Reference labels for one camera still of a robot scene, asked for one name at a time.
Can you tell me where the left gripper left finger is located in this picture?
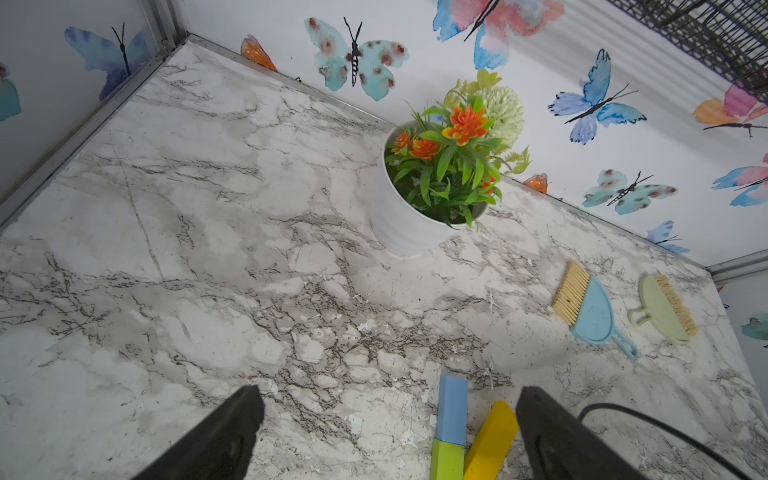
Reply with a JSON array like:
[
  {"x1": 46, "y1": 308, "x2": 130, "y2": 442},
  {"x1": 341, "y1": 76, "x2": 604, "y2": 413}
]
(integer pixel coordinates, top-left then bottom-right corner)
[{"x1": 136, "y1": 385, "x2": 265, "y2": 480}]

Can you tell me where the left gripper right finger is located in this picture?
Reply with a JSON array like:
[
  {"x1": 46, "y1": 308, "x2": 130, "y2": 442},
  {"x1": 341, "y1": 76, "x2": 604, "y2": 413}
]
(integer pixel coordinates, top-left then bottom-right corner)
[{"x1": 516, "y1": 386, "x2": 643, "y2": 480}]

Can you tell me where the yellow block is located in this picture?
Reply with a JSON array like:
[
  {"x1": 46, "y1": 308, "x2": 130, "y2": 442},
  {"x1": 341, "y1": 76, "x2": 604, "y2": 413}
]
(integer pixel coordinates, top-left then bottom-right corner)
[{"x1": 463, "y1": 401, "x2": 519, "y2": 480}]

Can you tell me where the blue block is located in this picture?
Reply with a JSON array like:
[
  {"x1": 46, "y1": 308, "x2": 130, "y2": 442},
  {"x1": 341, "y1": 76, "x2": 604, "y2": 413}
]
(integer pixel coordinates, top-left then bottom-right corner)
[{"x1": 436, "y1": 375, "x2": 468, "y2": 447}]

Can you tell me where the green block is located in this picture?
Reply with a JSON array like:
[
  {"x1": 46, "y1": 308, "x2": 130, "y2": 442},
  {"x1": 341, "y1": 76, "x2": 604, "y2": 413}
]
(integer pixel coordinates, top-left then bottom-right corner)
[{"x1": 429, "y1": 438, "x2": 464, "y2": 480}]

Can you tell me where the blue hand brush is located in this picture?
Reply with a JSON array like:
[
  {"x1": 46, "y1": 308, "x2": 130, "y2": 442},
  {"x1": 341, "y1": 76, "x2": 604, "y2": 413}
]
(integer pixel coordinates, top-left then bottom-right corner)
[{"x1": 552, "y1": 261, "x2": 640, "y2": 360}]

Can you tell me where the potted plant white pot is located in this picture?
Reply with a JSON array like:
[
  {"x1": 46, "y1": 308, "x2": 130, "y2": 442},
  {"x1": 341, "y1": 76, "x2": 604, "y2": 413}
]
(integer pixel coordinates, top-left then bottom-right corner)
[{"x1": 371, "y1": 70, "x2": 531, "y2": 257}]

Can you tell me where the black wire wall basket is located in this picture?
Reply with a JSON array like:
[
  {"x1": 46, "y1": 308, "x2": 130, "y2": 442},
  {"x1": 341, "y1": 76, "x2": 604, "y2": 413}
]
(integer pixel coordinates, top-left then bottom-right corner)
[{"x1": 610, "y1": 0, "x2": 767, "y2": 103}]

